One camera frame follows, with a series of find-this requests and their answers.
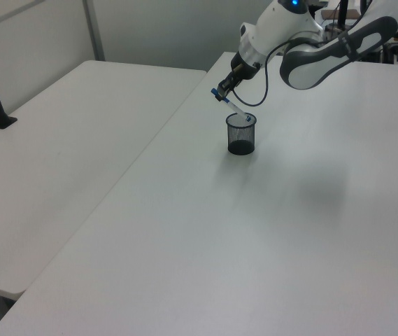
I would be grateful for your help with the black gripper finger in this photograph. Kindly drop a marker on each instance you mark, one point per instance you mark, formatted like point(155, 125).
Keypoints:
point(232, 82)
point(222, 89)

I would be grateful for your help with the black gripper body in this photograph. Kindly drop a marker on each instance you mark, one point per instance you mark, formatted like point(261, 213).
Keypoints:
point(242, 66)

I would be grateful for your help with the blue and white marker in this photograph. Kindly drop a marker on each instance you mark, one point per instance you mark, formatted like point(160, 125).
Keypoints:
point(235, 109)

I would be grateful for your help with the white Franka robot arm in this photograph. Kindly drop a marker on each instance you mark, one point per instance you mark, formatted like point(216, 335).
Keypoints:
point(303, 70)

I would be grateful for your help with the black mesh pen cup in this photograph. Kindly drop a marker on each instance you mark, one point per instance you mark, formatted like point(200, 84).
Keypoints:
point(241, 138)

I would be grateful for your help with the thin black pole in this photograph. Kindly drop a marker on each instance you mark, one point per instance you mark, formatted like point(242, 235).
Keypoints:
point(342, 14)

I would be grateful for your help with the white side table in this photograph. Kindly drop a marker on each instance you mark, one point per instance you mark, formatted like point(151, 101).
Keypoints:
point(62, 150)

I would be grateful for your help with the grey partition post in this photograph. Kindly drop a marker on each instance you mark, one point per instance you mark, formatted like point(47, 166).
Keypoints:
point(93, 31)

